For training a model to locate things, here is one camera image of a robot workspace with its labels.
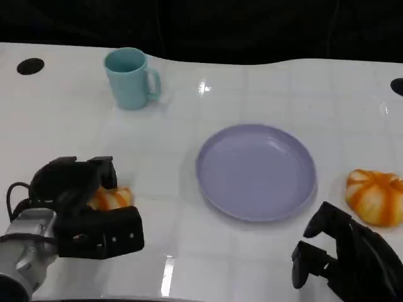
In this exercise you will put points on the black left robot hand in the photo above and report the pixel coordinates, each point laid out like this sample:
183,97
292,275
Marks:
69,185

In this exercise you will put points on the pale green mug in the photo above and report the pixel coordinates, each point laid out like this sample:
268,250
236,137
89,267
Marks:
126,83

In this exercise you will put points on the lilac plate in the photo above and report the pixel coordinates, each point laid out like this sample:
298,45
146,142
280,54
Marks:
255,173

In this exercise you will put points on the orange and white bread roll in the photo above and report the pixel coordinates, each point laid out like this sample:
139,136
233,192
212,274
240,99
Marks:
113,198
374,195

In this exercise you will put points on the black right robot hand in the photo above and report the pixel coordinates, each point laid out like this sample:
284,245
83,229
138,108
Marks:
365,270

